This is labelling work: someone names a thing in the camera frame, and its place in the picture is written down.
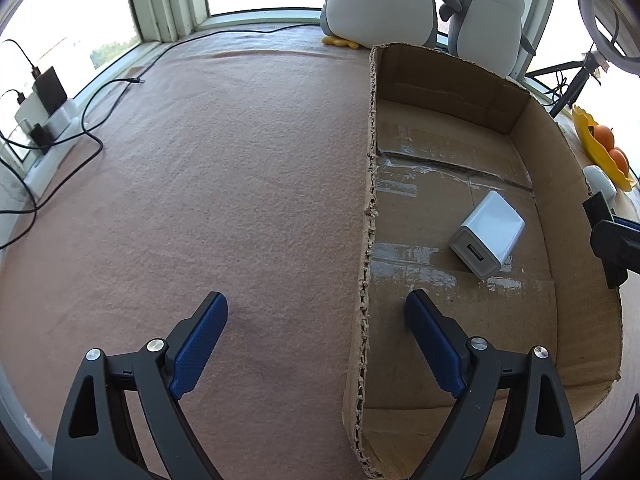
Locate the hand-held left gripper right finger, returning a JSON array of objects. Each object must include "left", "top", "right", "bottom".
[{"left": 404, "top": 289, "right": 583, "bottom": 480}]

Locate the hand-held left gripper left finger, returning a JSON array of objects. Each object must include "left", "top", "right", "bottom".
[{"left": 51, "top": 291, "right": 229, "bottom": 480}]

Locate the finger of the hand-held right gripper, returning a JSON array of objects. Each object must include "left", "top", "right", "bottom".
[{"left": 582, "top": 191, "right": 640, "bottom": 289}]

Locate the cardboard box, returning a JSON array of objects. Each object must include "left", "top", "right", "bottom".
[{"left": 341, "top": 42, "right": 625, "bottom": 478}]

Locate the white plug-in repellent device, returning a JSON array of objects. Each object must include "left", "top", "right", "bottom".
[{"left": 582, "top": 165, "right": 618, "bottom": 208}]

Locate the orange fruit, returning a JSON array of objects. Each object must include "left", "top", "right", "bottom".
[
  {"left": 593, "top": 125, "right": 617, "bottom": 151},
  {"left": 609, "top": 146, "right": 632, "bottom": 173}
]

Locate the yellow fruit bowl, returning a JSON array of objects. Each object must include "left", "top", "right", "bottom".
[{"left": 571, "top": 104, "right": 636, "bottom": 192}]

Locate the black tripod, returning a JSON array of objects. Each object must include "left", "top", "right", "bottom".
[{"left": 525, "top": 52, "right": 608, "bottom": 120}]

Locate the white power strip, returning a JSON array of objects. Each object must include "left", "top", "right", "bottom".
[{"left": 14, "top": 97, "right": 81, "bottom": 201}]

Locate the small penguin plush toy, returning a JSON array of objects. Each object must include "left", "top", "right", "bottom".
[{"left": 446, "top": 0, "right": 536, "bottom": 78}]

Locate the small black plug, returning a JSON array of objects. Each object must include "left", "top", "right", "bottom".
[{"left": 30, "top": 122, "right": 56, "bottom": 153}]

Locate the white charger block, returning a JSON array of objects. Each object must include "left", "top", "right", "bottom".
[{"left": 14, "top": 92, "right": 51, "bottom": 131}]

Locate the black flat charger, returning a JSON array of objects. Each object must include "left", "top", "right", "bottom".
[{"left": 32, "top": 66, "right": 68, "bottom": 116}]

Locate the large penguin plush toy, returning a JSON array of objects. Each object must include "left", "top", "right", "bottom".
[{"left": 315, "top": 0, "right": 463, "bottom": 51}]

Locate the white USB wall charger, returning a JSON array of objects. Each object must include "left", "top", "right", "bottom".
[{"left": 448, "top": 190, "right": 526, "bottom": 282}]

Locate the black cable with loose connector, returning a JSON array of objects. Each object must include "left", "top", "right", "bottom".
[{"left": 0, "top": 77, "right": 146, "bottom": 251}]

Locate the long black cable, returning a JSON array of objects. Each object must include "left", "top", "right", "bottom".
[{"left": 80, "top": 21, "right": 323, "bottom": 133}]

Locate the black charger cable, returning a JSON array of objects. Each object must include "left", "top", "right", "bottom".
[{"left": 0, "top": 39, "right": 41, "bottom": 78}]

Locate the white window frame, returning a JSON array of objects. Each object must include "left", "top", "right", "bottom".
[{"left": 0, "top": 0, "right": 640, "bottom": 91}]

